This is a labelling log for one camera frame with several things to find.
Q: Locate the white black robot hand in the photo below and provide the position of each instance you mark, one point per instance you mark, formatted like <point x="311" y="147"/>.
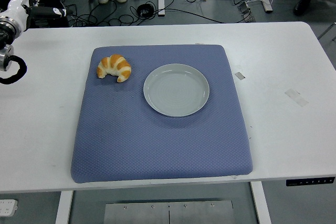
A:
<point x="17" y="3"/>

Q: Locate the golden croissant bread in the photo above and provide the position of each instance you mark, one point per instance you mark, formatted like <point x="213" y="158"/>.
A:
<point x="115" y="64"/>

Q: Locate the round grey plate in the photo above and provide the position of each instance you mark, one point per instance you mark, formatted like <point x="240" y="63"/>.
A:
<point x="176" y="90"/>

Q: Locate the grey metal plate with screws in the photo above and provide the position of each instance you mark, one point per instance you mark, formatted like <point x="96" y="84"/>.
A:
<point x="168" y="213"/>

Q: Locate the blue quilted mat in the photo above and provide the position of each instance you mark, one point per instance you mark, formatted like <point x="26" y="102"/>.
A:
<point x="131" y="134"/>

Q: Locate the white power strip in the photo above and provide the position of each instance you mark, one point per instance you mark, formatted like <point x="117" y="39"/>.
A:
<point x="8" y="207"/>

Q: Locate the white table leg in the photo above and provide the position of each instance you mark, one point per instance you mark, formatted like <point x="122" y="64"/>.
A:
<point x="261" y="205"/>
<point x="63" y="208"/>

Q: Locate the grey foot pedals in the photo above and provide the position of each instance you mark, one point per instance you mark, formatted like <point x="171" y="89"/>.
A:
<point x="246" y="11"/>

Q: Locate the small grey tape piece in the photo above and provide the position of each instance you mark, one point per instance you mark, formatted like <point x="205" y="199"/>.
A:
<point x="239" y="75"/>

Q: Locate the large grey tape piece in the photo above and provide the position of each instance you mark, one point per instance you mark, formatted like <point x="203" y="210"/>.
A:
<point x="296" y="97"/>

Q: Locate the black table control panel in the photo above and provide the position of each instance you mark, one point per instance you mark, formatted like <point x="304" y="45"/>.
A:
<point x="309" y="181"/>

